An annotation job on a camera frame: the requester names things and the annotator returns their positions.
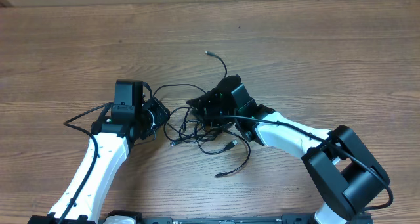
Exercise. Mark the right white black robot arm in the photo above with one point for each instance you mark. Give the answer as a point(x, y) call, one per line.
point(344, 171)

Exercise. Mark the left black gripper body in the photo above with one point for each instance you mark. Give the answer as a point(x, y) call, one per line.
point(153, 115)

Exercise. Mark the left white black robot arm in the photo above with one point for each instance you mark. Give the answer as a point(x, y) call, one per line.
point(121, 123)

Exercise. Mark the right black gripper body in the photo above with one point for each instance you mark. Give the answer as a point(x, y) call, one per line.
point(214, 106)

